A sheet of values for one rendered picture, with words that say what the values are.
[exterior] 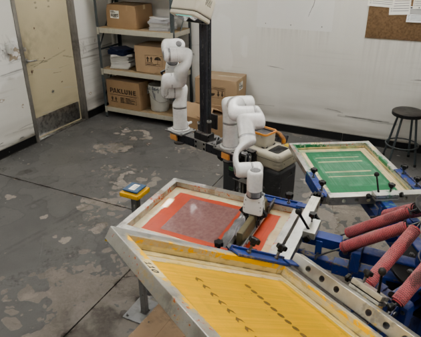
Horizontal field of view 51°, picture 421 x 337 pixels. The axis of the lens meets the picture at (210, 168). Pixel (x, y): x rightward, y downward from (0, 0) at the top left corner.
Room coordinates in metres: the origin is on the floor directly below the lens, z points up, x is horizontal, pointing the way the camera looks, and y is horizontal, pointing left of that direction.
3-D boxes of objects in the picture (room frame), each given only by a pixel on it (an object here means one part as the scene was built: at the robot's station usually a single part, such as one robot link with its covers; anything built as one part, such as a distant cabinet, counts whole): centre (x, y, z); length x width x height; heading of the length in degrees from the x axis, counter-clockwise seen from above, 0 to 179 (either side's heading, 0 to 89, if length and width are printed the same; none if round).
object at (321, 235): (1.70, -0.52, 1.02); 0.17 x 0.06 x 0.05; 65
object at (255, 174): (1.89, -0.21, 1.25); 0.15 x 0.10 x 0.11; 8
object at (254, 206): (1.85, -0.21, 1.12); 0.10 x 0.07 x 0.11; 65
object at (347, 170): (2.40, -0.89, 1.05); 1.08 x 0.61 x 0.23; 5
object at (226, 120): (2.51, -0.13, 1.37); 0.13 x 0.10 x 0.16; 98
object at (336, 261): (1.76, -0.40, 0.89); 1.24 x 0.06 x 0.06; 65
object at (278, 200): (2.09, -0.35, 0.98); 0.30 x 0.05 x 0.07; 65
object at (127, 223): (1.94, -0.01, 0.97); 0.79 x 0.58 x 0.04; 65
